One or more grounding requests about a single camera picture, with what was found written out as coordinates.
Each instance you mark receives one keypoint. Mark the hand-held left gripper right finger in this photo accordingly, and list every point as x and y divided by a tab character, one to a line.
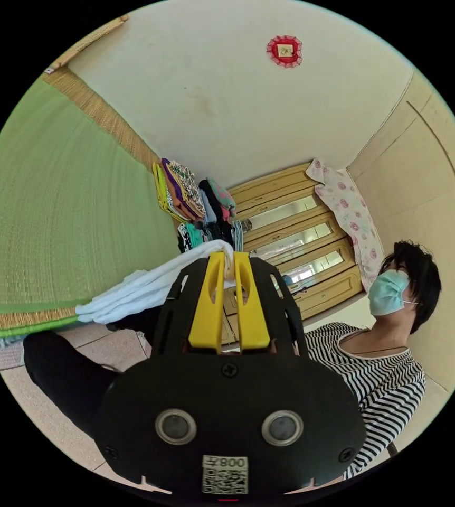
251	309

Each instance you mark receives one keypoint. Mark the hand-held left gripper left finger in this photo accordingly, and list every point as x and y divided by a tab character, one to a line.
207	305

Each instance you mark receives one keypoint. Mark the white short sleeve shirt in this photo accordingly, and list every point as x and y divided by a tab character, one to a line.
144	287

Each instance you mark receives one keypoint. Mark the yellow wooden cupboard with mirrors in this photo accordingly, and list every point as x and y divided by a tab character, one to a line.
310	253

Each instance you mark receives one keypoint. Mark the pile of clothes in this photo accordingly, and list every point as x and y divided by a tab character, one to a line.
196	206

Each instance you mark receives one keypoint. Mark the floral pink cloth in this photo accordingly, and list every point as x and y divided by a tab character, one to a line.
350	214

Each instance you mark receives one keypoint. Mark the person's body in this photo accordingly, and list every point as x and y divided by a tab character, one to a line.
386	356

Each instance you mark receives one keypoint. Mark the bed with green woven mat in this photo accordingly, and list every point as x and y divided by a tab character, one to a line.
65	206

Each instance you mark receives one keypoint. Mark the red round wall ornament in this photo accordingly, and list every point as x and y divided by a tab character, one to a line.
285	51

